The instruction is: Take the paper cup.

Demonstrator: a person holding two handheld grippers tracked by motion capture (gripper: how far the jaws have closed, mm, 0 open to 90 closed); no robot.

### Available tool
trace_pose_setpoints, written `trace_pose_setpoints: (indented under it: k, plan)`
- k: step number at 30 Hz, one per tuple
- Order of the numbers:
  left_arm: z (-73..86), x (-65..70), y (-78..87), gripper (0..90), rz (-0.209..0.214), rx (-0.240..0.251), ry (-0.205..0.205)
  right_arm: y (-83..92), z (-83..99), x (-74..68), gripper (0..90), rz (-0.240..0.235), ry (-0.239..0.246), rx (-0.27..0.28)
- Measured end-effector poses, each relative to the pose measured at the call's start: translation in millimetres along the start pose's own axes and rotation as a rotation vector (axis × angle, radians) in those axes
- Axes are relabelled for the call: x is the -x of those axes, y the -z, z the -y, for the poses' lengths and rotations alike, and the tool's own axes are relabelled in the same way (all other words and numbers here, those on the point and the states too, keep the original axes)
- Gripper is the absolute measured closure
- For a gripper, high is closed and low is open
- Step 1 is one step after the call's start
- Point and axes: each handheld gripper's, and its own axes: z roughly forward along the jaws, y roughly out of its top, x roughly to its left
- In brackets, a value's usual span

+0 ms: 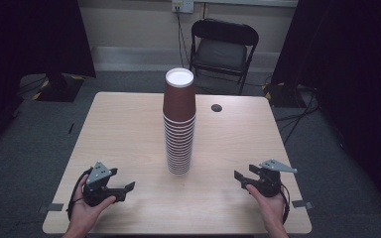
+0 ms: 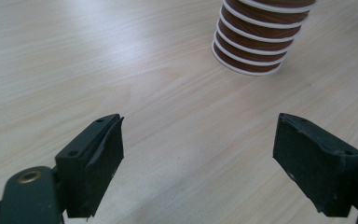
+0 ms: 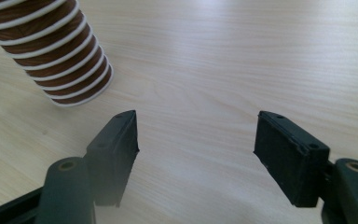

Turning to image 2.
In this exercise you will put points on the stack of brown paper cups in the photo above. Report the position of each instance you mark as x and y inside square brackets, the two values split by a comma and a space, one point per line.
[258, 34]

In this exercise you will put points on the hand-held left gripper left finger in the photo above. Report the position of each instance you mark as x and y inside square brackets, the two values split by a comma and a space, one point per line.
[90, 168]

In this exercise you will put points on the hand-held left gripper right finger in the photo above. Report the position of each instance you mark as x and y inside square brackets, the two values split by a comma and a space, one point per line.
[317, 174]

